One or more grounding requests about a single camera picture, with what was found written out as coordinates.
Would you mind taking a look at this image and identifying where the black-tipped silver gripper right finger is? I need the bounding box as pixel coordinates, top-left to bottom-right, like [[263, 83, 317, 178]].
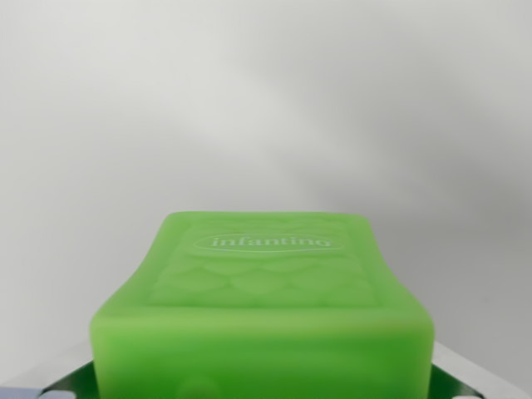
[[431, 341, 532, 399]]

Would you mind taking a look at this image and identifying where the black-tipped silver gripper left finger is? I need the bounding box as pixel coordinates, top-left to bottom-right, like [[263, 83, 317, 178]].
[[0, 359, 95, 399]]

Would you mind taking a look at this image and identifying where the green soft infantino cube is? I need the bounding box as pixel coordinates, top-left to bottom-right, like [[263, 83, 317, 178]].
[[89, 210, 436, 399]]

